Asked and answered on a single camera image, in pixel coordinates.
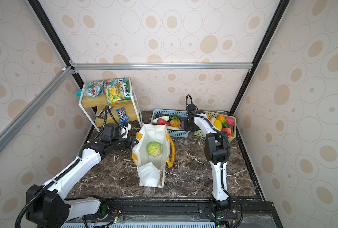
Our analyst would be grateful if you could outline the left diagonal aluminium rail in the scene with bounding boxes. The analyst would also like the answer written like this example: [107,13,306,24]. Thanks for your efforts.
[0,66,73,153]

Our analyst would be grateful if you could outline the white eggplant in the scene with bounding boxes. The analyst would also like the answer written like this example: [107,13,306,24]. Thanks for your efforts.
[152,116,170,125]
[167,125,181,131]

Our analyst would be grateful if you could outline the green leafy vegetable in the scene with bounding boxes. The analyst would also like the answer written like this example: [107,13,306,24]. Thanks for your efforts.
[170,114,179,120]

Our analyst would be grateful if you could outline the red apple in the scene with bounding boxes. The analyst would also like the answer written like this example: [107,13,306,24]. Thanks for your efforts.
[221,128,232,137]

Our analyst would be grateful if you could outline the brown chocolate bar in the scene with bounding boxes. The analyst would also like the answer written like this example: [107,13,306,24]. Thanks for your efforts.
[97,106,113,119]

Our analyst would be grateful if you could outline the horizontal aluminium rail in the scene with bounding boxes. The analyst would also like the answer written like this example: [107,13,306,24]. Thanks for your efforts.
[72,62,253,70]

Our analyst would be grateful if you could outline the green gummy snack bag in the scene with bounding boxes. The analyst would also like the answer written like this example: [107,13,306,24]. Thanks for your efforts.
[76,80,105,97]

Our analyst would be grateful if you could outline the white eggplant lower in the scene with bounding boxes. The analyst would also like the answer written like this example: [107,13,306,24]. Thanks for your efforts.
[167,125,181,131]

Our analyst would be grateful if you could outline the yellow candy snack bag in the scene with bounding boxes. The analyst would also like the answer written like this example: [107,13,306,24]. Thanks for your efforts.
[104,84,125,104]

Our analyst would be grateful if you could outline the white grocery bag yellow handles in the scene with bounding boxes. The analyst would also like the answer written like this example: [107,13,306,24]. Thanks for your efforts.
[132,124,175,188]

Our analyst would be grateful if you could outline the green mint snack bag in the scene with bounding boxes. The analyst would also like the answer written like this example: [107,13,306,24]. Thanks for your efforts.
[108,78,131,100]

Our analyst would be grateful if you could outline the white eggplant upper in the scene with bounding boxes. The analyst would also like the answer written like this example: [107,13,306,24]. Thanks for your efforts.
[152,116,170,125]

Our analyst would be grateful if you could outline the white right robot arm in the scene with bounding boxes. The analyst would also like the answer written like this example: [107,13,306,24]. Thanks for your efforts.
[184,95,241,217]

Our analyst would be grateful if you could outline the dark eggplant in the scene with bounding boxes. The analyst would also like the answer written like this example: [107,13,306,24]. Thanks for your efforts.
[155,113,186,121]

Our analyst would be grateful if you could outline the green plastic basket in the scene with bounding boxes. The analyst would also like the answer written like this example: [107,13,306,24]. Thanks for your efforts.
[187,110,236,142]

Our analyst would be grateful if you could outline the blue candy packet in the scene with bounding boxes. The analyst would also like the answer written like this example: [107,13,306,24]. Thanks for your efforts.
[116,107,129,123]

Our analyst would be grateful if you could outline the red bell pepper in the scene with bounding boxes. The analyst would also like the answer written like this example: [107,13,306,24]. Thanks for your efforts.
[157,118,170,125]

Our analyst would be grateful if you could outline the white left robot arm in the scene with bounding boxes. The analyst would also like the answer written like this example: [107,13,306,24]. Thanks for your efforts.
[14,120,138,228]

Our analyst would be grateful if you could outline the white wooden two-tier shelf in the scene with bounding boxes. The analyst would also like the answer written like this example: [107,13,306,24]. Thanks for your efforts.
[78,77,143,132]

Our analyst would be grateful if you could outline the blue plastic basket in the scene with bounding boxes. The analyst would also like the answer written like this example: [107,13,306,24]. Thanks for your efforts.
[151,109,189,138]

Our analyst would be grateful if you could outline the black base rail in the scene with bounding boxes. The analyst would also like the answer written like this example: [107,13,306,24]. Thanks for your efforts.
[63,198,282,228]

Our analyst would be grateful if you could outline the pink peach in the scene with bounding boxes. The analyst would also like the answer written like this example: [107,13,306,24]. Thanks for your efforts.
[225,116,235,126]

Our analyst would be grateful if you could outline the green cabbage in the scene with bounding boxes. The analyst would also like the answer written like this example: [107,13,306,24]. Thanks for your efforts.
[146,142,162,157]

